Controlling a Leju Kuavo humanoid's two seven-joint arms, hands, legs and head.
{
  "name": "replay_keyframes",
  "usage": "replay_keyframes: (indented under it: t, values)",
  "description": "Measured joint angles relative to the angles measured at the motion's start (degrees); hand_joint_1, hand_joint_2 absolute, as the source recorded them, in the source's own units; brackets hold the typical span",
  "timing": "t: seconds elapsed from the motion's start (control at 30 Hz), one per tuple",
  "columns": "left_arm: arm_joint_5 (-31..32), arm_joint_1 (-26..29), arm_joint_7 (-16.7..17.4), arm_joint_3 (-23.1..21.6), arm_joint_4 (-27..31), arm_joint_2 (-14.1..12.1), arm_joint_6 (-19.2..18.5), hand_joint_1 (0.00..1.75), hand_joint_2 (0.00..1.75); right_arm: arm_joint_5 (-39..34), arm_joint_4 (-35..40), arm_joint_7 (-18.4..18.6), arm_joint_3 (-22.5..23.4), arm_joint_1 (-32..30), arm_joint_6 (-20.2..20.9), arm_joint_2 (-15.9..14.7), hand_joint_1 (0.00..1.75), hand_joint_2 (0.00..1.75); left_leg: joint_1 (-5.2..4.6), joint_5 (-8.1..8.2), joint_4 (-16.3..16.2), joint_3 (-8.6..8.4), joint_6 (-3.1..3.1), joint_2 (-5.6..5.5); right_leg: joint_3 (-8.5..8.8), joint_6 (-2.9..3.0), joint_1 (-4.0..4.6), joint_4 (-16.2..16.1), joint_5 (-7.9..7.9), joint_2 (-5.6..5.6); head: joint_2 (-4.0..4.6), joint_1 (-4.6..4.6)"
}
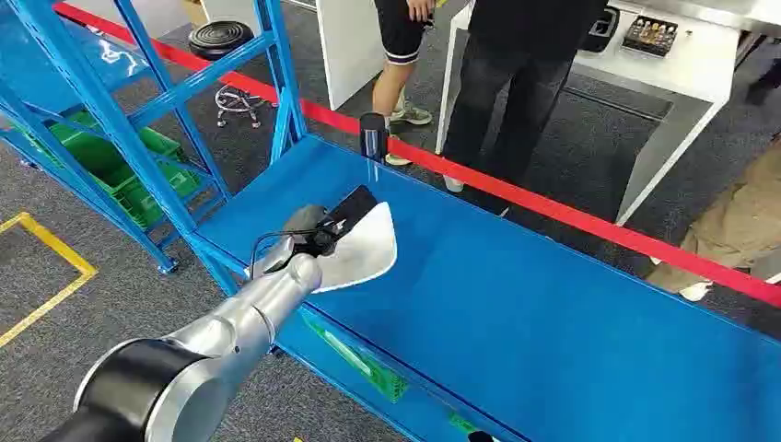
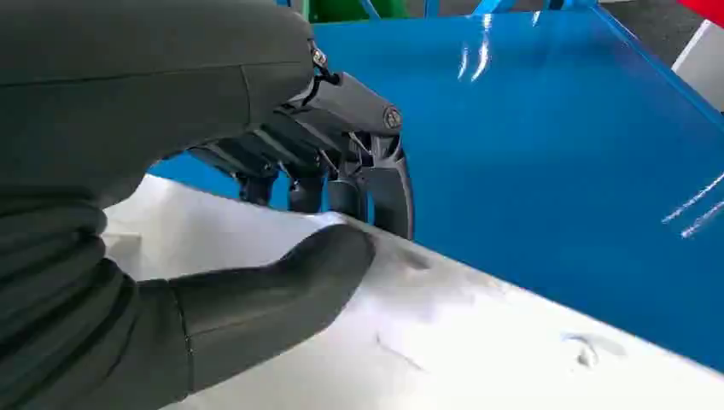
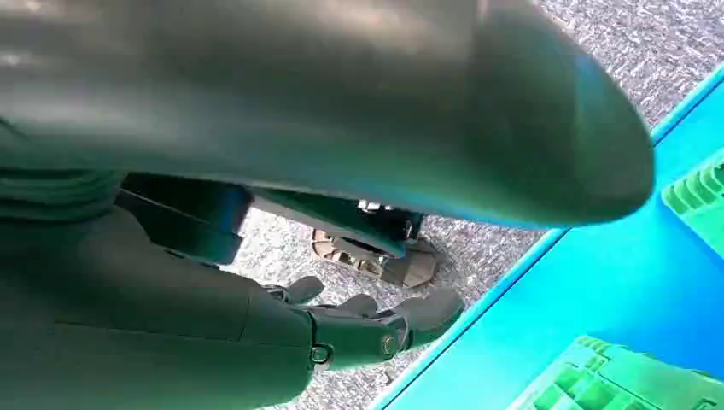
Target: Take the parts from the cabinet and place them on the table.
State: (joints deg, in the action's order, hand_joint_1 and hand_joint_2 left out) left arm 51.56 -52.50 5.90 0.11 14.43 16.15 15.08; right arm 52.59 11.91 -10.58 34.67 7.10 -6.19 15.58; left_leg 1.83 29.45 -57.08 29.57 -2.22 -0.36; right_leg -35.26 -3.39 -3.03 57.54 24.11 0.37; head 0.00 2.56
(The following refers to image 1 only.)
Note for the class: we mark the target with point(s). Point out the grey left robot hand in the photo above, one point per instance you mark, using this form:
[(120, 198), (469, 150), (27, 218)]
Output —
[(323, 239)]

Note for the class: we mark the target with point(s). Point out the white moulded sheet part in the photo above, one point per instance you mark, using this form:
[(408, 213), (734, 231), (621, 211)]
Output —
[(366, 256)]

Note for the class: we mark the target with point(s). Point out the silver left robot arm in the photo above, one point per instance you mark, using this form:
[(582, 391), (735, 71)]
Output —
[(232, 335)]

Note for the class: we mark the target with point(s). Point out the green plastic crate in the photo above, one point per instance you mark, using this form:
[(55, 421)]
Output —
[(91, 149), (160, 192)]

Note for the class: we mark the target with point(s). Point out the white upright board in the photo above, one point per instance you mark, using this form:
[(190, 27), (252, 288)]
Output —
[(348, 49)]

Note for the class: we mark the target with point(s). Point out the blue metal workbench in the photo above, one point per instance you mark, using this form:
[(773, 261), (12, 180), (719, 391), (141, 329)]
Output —
[(518, 305)]

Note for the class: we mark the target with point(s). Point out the person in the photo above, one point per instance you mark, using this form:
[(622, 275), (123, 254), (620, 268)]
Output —
[(396, 36), (518, 73), (738, 226)]

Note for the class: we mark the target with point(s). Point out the black round stool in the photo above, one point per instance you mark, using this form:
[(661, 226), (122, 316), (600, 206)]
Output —
[(219, 39)]

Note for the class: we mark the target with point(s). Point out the red barrier belt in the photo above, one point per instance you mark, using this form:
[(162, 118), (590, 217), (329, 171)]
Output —
[(549, 210)]

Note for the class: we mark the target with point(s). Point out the small green label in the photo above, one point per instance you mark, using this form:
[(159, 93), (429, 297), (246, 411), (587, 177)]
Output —
[(462, 424)]

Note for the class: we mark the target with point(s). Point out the blue metal rack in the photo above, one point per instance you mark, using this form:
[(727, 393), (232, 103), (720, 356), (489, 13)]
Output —
[(91, 91)]

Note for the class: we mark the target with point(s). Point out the black tray of small bottles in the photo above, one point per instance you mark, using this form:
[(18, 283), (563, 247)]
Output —
[(650, 35)]

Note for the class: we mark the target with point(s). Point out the white desk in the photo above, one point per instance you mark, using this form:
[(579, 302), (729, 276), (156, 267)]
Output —
[(695, 61)]

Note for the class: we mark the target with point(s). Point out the black barrier post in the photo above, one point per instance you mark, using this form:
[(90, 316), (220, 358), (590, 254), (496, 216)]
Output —
[(373, 137)]

